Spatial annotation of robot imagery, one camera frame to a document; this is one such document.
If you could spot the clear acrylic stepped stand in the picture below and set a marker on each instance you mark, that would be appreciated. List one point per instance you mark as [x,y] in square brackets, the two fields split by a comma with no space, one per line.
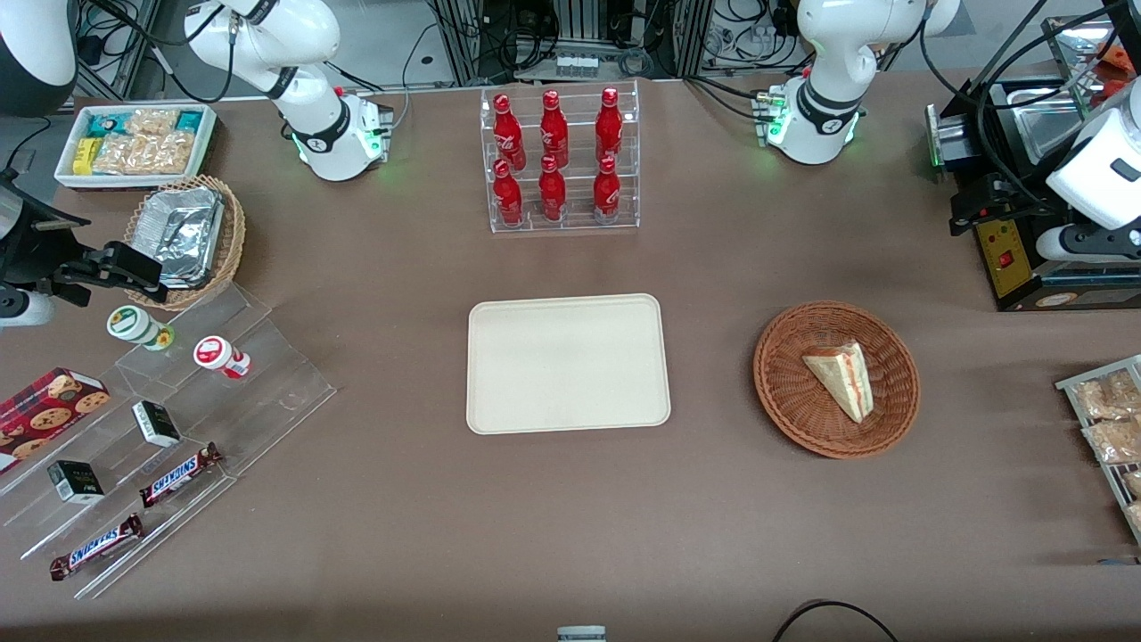
[258,392]

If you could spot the red lid cup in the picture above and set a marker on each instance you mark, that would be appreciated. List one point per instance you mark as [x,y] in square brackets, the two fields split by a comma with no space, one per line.
[217,354]

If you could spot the beige rectangular tray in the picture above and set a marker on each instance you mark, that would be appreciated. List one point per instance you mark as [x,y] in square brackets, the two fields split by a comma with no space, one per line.
[566,366]

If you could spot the clear acrylic bottle rack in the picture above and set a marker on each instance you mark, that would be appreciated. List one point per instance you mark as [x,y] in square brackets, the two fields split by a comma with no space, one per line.
[579,223]

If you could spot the foil container stack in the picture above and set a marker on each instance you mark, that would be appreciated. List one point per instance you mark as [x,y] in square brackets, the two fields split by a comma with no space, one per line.
[183,236]

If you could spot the light wicker basket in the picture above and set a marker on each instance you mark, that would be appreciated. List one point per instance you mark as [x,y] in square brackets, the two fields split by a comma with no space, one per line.
[232,241]

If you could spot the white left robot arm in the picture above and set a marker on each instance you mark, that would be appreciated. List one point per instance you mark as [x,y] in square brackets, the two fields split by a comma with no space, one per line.
[829,62]

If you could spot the brown round wicker basket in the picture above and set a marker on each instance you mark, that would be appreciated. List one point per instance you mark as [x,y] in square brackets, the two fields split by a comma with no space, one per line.
[793,392]

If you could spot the yellow snack packet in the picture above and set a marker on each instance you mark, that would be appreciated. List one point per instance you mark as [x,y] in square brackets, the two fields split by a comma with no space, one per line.
[86,156]

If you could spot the white power strip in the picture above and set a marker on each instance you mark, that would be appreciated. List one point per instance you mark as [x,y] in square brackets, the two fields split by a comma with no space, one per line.
[576,66]

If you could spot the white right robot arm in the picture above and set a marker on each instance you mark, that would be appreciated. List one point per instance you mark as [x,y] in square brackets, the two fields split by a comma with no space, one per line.
[312,134]

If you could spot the green lid cup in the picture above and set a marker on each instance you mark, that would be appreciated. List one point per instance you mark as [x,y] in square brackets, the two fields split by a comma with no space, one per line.
[134,325]

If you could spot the steel warmer pan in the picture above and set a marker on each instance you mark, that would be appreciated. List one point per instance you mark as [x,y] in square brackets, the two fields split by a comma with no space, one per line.
[1038,134]

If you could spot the white snack bin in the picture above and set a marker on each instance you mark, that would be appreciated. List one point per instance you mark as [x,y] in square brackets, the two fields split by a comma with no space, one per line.
[207,143]

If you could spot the triangle sandwich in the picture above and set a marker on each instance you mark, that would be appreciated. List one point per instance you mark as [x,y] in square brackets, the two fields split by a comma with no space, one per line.
[845,379]

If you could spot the red sausage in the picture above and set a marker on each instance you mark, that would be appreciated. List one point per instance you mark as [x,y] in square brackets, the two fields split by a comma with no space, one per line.
[1114,89]
[1121,58]

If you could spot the red cookie box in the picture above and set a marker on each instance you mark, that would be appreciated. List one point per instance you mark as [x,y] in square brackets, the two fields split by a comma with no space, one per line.
[45,415]

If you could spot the teal snack packet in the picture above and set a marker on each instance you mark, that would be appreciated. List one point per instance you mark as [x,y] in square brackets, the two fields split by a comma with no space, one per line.
[105,125]
[188,120]

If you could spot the small black box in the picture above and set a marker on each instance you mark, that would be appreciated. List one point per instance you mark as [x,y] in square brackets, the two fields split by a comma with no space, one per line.
[76,482]
[157,423]

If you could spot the Snickers bar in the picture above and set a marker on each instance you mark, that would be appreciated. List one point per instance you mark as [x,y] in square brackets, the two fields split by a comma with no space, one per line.
[181,474]
[96,547]

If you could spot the clear cracker bag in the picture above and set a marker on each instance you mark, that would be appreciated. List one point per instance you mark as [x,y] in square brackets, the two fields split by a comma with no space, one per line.
[147,154]
[151,123]

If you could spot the clear snack bag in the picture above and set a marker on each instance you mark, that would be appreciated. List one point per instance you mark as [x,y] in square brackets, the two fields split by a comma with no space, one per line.
[1114,441]
[1135,517]
[1110,395]
[1133,483]

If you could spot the aluminium frame rack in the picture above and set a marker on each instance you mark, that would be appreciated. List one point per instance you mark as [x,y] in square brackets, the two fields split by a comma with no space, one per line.
[463,40]

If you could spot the black food warmer machine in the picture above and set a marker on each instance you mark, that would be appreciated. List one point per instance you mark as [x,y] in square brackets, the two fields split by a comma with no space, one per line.
[1007,267]

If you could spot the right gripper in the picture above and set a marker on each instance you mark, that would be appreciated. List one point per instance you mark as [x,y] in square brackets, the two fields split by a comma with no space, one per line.
[34,252]

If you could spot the red cola bottle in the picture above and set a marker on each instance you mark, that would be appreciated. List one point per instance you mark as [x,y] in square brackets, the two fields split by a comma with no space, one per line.
[508,134]
[554,132]
[552,194]
[609,127]
[507,198]
[606,193]

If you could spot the small grey device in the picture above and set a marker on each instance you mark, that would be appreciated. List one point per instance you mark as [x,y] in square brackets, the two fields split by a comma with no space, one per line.
[581,634]

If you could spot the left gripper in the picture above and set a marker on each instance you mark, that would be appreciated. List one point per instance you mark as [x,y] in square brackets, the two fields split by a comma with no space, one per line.
[1020,198]

